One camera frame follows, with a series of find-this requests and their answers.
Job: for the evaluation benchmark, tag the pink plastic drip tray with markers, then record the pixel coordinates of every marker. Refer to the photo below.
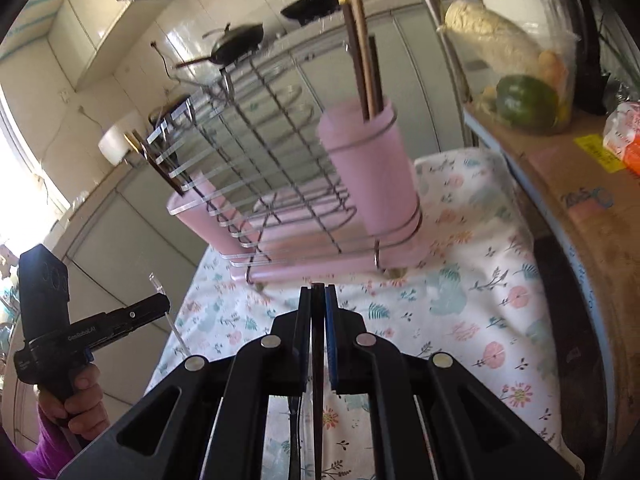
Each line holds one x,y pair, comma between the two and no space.
300,267

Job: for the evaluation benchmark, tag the black blender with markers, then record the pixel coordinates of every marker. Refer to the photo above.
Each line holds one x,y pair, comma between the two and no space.
590,35

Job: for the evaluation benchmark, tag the floral printed tablecloth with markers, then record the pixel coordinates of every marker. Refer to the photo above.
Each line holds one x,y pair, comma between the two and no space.
475,270

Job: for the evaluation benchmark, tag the orange snack packet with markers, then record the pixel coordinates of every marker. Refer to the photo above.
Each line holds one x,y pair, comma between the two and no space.
625,135

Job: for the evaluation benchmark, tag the yellow sticker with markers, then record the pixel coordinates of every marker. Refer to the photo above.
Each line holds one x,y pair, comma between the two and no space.
600,152

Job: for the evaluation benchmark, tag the light brown wooden chopstick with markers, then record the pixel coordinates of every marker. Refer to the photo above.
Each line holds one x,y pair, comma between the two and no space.
361,20

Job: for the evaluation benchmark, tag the black plastic spoon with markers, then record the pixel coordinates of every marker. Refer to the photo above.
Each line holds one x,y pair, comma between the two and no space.
294,435

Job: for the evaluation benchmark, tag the white rice cooker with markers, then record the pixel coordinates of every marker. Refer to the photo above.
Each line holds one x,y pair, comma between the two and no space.
112,145

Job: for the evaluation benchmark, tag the green bell pepper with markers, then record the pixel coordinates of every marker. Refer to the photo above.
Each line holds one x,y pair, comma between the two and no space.
525,100

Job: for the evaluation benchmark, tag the clear bag of vegetables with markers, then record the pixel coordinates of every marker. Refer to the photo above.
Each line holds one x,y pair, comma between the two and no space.
500,35

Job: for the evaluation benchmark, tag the black wok with glass lid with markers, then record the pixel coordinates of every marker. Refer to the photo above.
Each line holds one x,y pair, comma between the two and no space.
240,40

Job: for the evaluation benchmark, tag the person's left hand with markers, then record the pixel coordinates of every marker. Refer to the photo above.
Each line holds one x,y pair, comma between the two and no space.
82,400

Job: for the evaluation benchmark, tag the dark chopstick gold band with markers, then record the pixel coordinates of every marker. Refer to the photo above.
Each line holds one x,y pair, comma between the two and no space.
150,162
350,35

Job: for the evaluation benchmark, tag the person's left forearm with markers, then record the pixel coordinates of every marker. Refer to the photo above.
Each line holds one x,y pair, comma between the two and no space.
45,452

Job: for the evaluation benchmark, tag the cardboard box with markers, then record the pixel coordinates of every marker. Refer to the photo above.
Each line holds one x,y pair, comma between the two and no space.
600,260

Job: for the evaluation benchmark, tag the clear plastic utensil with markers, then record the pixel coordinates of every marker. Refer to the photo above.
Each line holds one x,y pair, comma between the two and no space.
174,327

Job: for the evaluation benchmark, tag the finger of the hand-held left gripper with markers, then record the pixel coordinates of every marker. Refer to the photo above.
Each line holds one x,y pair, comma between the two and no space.
132,317

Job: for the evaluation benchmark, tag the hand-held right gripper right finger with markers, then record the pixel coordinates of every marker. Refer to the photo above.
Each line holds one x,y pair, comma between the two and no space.
330,340

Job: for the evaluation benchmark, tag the dark brown chopstick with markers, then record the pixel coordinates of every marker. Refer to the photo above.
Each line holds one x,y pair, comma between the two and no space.
318,410
377,75

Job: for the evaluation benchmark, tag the pink plastic utensil cup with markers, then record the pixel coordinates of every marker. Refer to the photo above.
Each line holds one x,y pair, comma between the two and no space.
370,185
195,220

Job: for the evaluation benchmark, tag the wall cabinet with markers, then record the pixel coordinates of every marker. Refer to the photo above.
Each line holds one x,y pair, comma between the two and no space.
90,35

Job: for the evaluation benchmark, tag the kitchen window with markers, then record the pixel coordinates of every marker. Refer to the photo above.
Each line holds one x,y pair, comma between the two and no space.
20,170

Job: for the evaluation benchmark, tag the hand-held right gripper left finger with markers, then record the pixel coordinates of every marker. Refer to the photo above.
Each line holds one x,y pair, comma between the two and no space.
302,350

